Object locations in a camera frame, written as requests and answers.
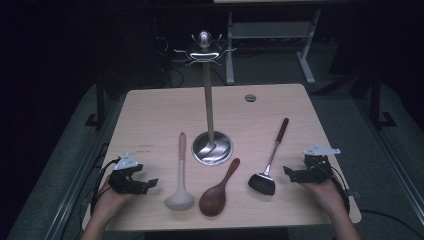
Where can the brown wooden spoon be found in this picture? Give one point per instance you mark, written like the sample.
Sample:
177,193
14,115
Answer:
212,200

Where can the grey round table grommet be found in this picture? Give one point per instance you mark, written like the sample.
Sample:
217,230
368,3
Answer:
250,98

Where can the grey tape strip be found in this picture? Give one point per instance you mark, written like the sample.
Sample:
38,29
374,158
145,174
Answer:
356,194

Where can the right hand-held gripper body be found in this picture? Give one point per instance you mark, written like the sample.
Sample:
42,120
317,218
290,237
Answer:
316,170

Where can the black metal stand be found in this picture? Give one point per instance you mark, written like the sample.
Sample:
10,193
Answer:
100,100
376,100

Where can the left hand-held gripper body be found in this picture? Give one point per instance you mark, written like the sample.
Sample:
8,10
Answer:
125,180

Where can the person's right hand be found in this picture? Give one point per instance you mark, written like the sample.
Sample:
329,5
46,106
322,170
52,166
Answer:
326,196

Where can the steel utensil rack stand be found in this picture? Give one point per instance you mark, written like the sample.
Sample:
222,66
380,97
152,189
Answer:
209,110

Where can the person's left hand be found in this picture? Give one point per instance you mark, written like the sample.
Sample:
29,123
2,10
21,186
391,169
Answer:
110,201

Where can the white metal table frame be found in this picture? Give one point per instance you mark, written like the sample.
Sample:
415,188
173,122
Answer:
270,30

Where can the white ladle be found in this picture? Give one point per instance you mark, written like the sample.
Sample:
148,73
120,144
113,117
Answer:
180,200

